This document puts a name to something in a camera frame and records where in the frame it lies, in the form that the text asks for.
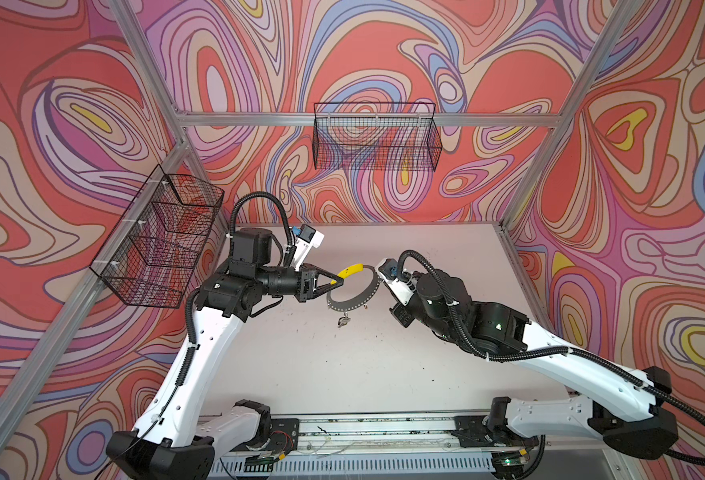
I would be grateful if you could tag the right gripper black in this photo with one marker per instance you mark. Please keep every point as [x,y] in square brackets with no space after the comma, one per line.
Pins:
[400,312]

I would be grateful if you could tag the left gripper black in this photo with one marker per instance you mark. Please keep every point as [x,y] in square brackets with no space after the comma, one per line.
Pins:
[307,277]

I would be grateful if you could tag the metal keyring disc yellow handle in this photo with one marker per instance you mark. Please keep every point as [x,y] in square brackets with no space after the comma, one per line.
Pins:
[361,283]

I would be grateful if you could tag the key with black tag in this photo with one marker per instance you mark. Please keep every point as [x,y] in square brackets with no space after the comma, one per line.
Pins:
[344,320]

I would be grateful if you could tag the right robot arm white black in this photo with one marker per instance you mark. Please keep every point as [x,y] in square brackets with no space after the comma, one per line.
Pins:
[633,411]

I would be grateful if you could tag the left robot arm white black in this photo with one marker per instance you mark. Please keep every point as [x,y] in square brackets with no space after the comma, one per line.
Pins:
[168,442]

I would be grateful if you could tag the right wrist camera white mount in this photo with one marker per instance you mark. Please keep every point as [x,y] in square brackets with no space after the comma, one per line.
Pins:
[401,290]

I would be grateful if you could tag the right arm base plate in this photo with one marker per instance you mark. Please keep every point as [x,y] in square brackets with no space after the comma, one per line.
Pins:
[472,432]

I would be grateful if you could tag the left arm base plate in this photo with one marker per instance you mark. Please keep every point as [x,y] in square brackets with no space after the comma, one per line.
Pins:
[282,438]

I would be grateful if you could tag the black wire basket back wall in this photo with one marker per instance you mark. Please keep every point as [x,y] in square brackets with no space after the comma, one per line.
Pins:
[376,135]

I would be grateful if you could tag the black wire basket wall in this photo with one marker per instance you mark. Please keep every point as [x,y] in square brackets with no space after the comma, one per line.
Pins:
[153,251]
[376,135]

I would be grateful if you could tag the black wire basket left wall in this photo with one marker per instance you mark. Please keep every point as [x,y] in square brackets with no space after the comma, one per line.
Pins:
[153,251]

